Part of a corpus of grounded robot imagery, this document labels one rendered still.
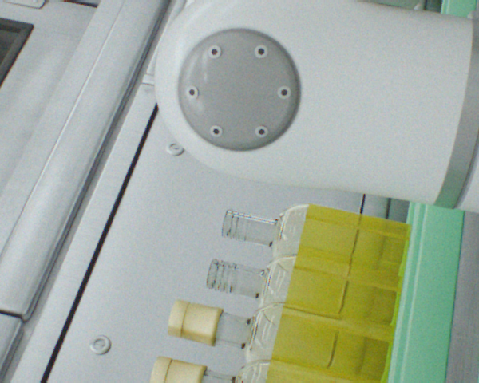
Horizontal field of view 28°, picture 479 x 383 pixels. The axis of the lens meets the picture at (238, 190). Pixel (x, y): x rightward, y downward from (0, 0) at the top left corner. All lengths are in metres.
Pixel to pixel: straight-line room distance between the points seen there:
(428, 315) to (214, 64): 0.36
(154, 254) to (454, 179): 0.66
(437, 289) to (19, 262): 0.51
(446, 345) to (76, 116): 0.64
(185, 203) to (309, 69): 0.69
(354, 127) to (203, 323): 0.44
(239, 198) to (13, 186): 0.27
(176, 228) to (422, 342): 0.44
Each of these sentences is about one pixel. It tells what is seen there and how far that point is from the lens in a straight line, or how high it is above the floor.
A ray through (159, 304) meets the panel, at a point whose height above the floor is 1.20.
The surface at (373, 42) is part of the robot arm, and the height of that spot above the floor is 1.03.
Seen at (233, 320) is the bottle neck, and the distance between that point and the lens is 0.87.
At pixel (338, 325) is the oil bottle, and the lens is 0.86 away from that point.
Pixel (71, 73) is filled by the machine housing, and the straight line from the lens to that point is 1.31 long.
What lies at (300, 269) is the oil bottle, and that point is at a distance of 0.89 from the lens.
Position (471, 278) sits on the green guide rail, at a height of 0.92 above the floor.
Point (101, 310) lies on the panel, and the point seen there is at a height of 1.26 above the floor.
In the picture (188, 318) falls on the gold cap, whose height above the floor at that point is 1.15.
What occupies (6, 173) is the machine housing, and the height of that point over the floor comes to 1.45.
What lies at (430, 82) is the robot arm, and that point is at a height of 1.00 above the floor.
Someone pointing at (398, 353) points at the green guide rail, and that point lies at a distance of 0.82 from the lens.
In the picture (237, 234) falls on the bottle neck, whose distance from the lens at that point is 0.93.
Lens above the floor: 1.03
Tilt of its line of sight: 7 degrees up
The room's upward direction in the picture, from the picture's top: 78 degrees counter-clockwise
